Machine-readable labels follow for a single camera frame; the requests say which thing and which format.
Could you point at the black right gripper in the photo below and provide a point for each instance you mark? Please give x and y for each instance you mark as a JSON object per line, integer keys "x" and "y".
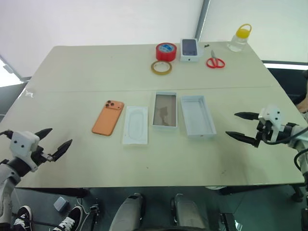
{"x": 263, "y": 132}

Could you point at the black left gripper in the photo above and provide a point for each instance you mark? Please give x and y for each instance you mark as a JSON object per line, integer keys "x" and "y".
{"x": 38, "y": 156}

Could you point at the white box lid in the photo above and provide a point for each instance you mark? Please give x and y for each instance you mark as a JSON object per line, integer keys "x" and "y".
{"x": 198, "y": 116}

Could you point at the orange smartphone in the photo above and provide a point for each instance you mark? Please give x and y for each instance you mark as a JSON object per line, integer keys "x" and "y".
{"x": 107, "y": 120}

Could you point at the white phone box base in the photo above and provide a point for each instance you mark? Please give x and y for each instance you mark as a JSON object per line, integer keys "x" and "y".
{"x": 164, "y": 110}

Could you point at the white moulded tray insert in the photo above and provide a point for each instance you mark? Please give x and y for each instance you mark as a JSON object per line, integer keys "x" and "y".
{"x": 135, "y": 125}

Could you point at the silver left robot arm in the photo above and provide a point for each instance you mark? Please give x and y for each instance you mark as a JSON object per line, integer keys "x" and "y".
{"x": 4, "y": 192}

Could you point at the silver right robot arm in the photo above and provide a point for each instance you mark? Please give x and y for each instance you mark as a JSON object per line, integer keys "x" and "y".
{"x": 297, "y": 134}

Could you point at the closed white phone box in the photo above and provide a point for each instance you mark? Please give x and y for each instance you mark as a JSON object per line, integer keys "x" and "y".
{"x": 190, "y": 48}

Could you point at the small white table clip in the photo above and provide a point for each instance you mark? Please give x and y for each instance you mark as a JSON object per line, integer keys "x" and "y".
{"x": 29, "y": 93}

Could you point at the person beside table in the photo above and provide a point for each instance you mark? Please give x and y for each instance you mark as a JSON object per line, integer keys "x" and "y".
{"x": 303, "y": 104}

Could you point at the black white sneaker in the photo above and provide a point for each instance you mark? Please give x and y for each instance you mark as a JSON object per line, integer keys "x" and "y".
{"x": 69, "y": 219}
{"x": 22, "y": 216}

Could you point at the black table leg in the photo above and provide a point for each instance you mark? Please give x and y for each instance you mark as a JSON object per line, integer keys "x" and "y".
{"x": 297, "y": 193}

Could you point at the clear jar yellow lid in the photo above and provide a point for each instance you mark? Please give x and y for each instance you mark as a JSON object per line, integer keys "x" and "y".
{"x": 238, "y": 42}

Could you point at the grey rounded robot leg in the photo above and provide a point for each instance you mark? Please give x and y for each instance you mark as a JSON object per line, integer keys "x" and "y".
{"x": 188, "y": 214}
{"x": 126, "y": 214}

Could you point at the red tape roll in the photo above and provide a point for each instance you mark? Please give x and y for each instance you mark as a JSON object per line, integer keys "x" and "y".
{"x": 166, "y": 54}

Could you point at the yellow clear tape roll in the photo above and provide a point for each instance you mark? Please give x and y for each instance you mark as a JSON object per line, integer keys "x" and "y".
{"x": 154, "y": 69}

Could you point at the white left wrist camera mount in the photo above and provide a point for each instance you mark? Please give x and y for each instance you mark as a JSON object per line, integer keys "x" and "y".
{"x": 22, "y": 142}

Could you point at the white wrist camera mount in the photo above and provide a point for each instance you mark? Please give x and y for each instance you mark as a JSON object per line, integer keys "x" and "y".
{"x": 273, "y": 114}
{"x": 22, "y": 142}

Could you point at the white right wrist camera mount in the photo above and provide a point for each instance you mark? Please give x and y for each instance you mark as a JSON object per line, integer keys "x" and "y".
{"x": 273, "y": 114}

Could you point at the grey slanted window frame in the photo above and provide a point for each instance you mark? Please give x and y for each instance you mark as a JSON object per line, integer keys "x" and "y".
{"x": 14, "y": 72}

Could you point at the grey window frame post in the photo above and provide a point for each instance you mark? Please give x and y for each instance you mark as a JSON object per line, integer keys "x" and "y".
{"x": 202, "y": 19}

